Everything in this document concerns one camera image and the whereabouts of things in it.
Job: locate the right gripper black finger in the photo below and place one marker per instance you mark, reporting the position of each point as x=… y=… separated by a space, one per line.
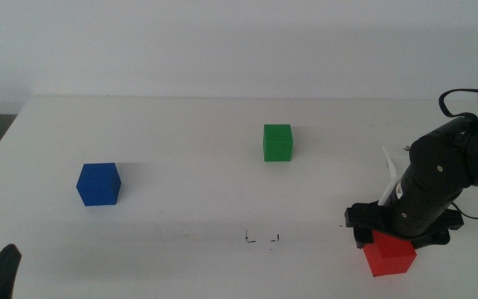
x=430 y=241
x=363 y=238

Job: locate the red cube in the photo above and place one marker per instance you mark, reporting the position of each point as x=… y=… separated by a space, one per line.
x=390 y=259

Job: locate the green cube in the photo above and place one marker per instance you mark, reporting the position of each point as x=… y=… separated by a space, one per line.
x=277 y=143

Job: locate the blue cube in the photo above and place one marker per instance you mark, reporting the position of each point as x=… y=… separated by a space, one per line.
x=98 y=184

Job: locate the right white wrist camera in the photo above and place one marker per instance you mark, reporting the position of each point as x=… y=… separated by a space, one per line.
x=390 y=174

